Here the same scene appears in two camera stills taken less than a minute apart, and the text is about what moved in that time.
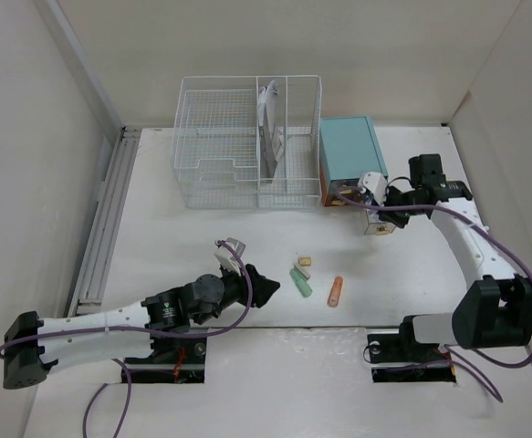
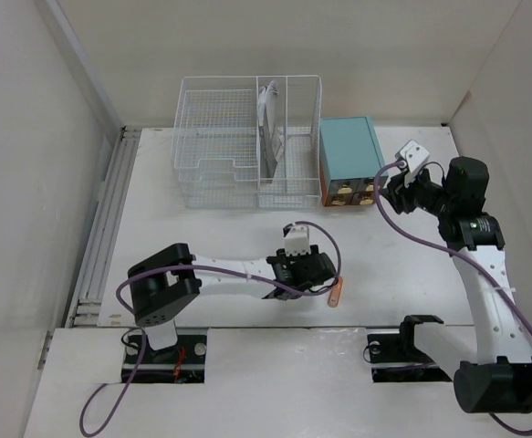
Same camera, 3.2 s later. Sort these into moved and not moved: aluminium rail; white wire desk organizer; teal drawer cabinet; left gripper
Moved: left gripper
Not moved: white wire desk organizer; aluminium rail; teal drawer cabinet
